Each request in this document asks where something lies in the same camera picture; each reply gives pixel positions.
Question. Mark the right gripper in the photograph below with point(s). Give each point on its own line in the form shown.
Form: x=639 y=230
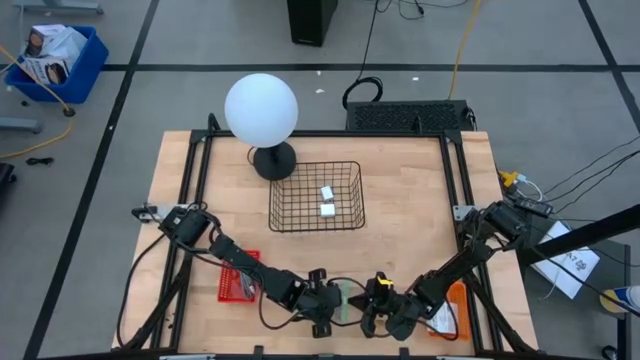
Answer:
x=382 y=305

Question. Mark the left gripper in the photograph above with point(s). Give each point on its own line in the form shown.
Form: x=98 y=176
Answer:
x=322 y=302

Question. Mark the small white charger cube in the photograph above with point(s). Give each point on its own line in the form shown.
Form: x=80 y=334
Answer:
x=326 y=193
x=327 y=211

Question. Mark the orange plastic basket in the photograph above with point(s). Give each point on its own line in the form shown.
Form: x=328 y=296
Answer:
x=462 y=320

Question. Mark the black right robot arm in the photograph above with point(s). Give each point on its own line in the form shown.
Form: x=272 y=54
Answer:
x=460 y=265

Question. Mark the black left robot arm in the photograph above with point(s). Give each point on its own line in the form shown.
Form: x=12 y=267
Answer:
x=240 y=257

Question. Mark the blue plastic bin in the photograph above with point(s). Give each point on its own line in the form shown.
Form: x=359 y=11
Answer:
x=85 y=75

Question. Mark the yellow tag on gripper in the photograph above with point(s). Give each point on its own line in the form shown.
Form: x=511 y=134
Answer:
x=385 y=281

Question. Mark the red plastic basket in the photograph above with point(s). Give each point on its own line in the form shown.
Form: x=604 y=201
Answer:
x=227 y=287

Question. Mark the black perforated metal case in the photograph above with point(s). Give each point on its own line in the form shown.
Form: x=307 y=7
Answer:
x=407 y=116

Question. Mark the yellow plug connector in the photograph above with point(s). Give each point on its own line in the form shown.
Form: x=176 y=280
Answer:
x=509 y=178

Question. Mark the black power adapter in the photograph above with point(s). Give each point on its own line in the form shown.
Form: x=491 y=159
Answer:
x=535 y=206

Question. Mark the white globe lamp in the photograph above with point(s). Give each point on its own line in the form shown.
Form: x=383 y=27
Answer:
x=261 y=110

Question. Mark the white printed paper sheet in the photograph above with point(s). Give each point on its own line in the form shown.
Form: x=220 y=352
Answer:
x=565 y=280

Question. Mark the black metal beam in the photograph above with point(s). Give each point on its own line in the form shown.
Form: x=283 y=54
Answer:
x=590 y=232

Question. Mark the blue yellow can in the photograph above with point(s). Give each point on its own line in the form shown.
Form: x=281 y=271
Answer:
x=622 y=299

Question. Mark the black computer tower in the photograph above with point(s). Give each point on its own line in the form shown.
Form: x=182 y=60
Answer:
x=311 y=20

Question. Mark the black object at floor edge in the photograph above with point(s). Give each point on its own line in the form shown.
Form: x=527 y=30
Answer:
x=5 y=177

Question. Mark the grey metal floor foot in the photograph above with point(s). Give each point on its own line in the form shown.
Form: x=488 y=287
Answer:
x=20 y=125
x=60 y=8

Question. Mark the white carton with dark print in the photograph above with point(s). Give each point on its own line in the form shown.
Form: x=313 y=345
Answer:
x=45 y=70
x=42 y=40

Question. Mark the black metal table frame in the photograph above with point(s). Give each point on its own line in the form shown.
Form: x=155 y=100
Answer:
x=350 y=133

